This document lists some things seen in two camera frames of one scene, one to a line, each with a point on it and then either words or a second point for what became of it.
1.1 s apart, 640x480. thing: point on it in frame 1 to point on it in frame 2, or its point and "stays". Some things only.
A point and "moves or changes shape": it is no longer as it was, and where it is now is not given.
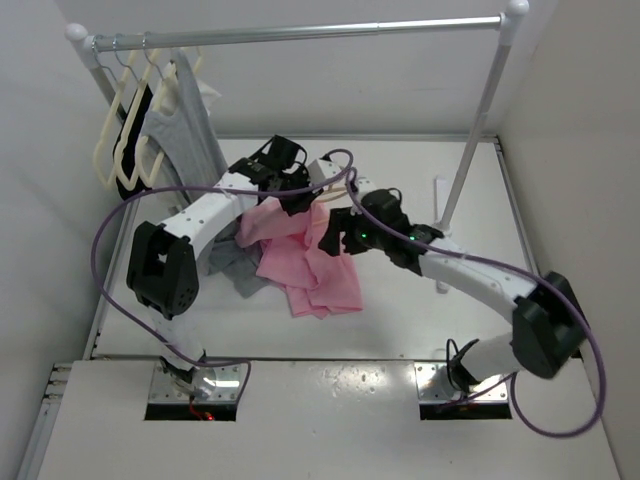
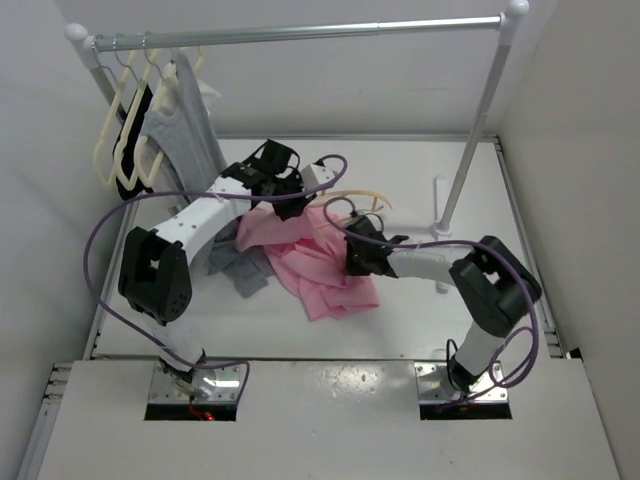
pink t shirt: [317, 282] moves or changes shape
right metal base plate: [434, 386] stays
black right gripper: [341, 220] to [351, 267]
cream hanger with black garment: [128, 182] stays
